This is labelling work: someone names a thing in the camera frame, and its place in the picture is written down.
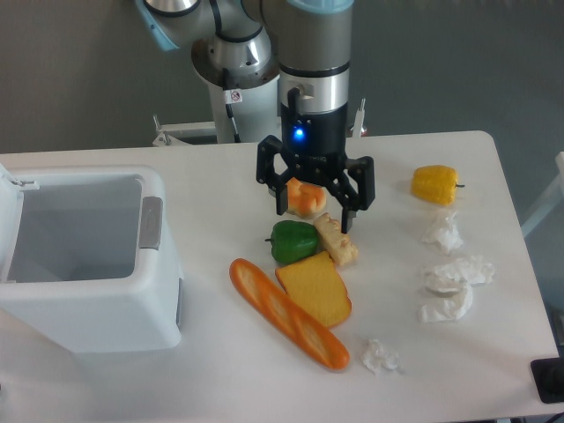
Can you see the beige crusty bread piece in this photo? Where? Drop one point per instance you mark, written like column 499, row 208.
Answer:
column 338, row 245

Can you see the upper crumpled white tissue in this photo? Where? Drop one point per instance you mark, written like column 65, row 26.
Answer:
column 443, row 232

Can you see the black device at edge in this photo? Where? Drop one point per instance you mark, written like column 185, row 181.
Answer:
column 548, row 378

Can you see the green bell pepper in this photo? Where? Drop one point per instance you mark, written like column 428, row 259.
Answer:
column 292, row 241

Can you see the yellow toast bread slice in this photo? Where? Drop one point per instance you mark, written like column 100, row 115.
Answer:
column 315, row 285

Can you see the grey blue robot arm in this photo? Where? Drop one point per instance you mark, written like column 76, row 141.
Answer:
column 175, row 24

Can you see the small crumpled white tissue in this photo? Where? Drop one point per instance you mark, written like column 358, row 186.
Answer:
column 377, row 357

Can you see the round knotted bread roll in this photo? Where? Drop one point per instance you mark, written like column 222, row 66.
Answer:
column 305, row 200

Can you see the white open trash bin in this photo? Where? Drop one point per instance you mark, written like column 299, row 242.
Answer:
column 88, row 259

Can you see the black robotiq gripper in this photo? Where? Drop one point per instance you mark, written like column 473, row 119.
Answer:
column 313, row 147

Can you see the long orange baguette bread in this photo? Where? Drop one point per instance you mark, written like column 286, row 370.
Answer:
column 302, row 329

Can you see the yellow bell pepper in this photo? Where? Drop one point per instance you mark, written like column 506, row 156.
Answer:
column 436, row 184

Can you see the middle crumpled white tissue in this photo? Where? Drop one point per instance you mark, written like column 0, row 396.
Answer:
column 451, row 288

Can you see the white frame at right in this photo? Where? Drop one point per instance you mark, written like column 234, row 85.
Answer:
column 551, row 196

